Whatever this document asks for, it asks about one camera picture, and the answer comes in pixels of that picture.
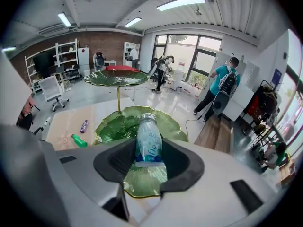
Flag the black floor cable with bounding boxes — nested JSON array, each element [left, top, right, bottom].
[[184, 116, 205, 139]]

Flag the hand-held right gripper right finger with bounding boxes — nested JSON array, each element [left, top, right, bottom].
[[125, 138, 278, 227]]

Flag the small green item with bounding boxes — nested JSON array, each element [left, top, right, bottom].
[[71, 134, 88, 148]]

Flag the large black-framed window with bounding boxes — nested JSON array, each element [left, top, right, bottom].
[[153, 34, 223, 85]]

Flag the beige marble table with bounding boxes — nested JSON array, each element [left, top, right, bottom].
[[45, 96, 137, 151]]

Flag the two-tier green leaf container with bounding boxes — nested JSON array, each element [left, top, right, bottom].
[[84, 69, 189, 199]]

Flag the white open shelving unit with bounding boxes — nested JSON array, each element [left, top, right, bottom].
[[24, 38, 80, 89]]

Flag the red table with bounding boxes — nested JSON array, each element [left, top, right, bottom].
[[105, 64, 139, 73]]

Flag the black television screen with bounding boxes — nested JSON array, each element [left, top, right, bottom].
[[32, 50, 57, 79]]

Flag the ceiling light panel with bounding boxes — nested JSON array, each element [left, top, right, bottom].
[[57, 12, 71, 27], [124, 17, 142, 28], [156, 0, 206, 11]]

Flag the small clear bottle blue label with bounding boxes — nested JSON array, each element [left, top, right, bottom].
[[134, 113, 168, 169]]

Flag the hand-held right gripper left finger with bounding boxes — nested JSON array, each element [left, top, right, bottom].
[[55, 138, 137, 227]]

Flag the white refrigerator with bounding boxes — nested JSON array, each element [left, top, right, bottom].
[[77, 47, 91, 74]]

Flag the blue wall sign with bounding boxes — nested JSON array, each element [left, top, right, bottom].
[[272, 68, 282, 84]]

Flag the black office chair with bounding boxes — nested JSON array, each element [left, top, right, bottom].
[[70, 64, 82, 84]]

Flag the white narrow bookshelf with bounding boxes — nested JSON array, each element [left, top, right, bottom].
[[123, 41, 141, 67]]

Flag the ceiling air conditioner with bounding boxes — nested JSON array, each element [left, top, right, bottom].
[[39, 24, 79, 37]]

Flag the white office chair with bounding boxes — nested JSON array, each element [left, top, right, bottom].
[[38, 75, 70, 112]]

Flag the black cart with clothes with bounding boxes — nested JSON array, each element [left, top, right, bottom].
[[246, 80, 281, 132]]

